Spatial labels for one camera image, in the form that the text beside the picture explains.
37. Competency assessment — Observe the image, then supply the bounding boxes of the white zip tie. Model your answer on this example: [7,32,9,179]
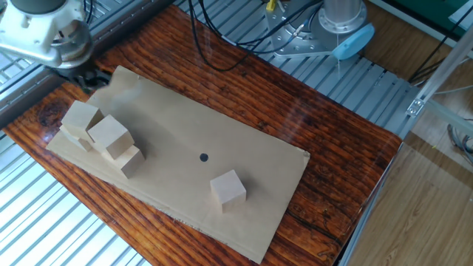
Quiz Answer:
[335,33,341,81]

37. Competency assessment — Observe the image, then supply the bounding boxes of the glossy dark wooden board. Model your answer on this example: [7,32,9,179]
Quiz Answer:
[1,5,404,266]

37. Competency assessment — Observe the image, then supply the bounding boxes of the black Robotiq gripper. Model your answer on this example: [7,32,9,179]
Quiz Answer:
[55,61,112,95]

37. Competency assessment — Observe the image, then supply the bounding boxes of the cable with silver connector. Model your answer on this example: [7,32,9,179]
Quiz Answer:
[290,7,321,38]

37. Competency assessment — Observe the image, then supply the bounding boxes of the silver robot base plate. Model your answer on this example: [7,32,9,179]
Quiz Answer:
[264,0,336,58]

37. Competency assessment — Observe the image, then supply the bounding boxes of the brown cardboard sheet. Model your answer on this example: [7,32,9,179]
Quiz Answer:
[46,65,311,265]

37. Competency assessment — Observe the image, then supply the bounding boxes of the silver wrist coupling flange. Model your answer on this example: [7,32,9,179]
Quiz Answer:
[51,20,94,71]

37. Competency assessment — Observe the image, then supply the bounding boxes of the grey cable bundle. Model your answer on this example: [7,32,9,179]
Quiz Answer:
[446,123,473,167]

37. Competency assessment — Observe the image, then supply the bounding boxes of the white plastic wrist bracket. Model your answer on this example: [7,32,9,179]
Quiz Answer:
[0,0,86,68]

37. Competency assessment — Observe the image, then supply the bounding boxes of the black cable bundle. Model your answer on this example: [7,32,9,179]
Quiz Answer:
[83,0,95,25]

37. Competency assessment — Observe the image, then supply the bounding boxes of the aluminium frame bar with bracket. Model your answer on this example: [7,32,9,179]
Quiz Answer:
[405,24,473,119]

